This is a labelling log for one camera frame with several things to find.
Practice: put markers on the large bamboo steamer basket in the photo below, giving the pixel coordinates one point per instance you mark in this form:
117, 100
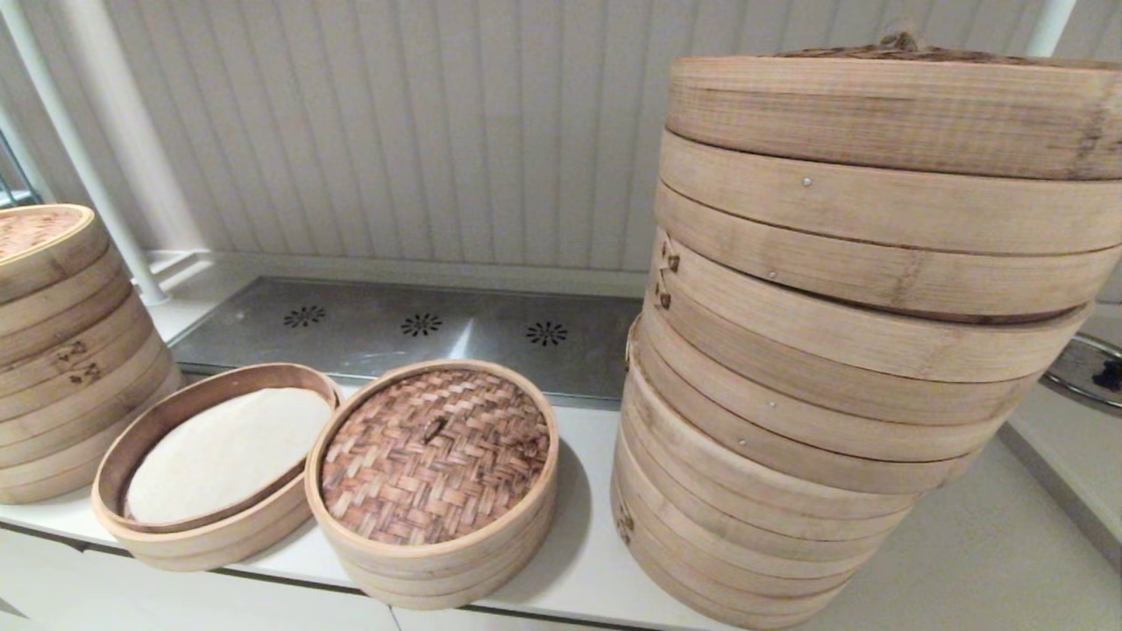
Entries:
727, 587
745, 508
789, 429
877, 228
833, 350

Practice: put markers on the small bamboo steamer basket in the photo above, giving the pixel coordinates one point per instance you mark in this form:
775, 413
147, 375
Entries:
438, 589
79, 368
53, 311
202, 552
53, 464

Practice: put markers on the large woven bamboo steamer lid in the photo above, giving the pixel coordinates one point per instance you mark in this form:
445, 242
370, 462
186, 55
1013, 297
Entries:
877, 114

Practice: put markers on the perforated stainless steel plate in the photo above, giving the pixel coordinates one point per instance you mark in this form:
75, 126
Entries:
368, 350

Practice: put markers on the thick white column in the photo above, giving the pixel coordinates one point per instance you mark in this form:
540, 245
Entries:
133, 140

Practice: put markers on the thin white round pole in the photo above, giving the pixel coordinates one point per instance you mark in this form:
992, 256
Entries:
85, 166
1050, 26

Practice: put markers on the white cabinet front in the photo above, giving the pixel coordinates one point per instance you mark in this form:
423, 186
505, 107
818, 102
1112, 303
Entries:
131, 605

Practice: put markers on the round metal pan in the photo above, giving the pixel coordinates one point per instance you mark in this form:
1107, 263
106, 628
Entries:
1078, 368

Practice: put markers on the grey metal frame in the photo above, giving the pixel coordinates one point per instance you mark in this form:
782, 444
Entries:
10, 188

